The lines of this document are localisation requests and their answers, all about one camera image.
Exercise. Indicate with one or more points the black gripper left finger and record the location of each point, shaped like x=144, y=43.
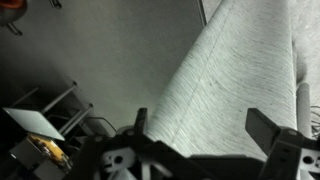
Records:
x=141, y=121

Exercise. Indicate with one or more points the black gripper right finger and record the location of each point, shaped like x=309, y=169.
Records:
x=261, y=128

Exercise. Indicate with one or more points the large grey woven curtain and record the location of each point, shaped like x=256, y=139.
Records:
x=233, y=83

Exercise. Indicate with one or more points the grey pole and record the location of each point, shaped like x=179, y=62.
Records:
x=303, y=106

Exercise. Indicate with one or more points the grey metal rod rack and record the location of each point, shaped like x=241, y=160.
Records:
x=60, y=97

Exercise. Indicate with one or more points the yellow circuit board box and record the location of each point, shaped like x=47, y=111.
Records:
x=50, y=150

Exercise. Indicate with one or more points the flat grey panel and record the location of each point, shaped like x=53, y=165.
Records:
x=33, y=123

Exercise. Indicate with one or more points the orange round object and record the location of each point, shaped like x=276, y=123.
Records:
x=11, y=4

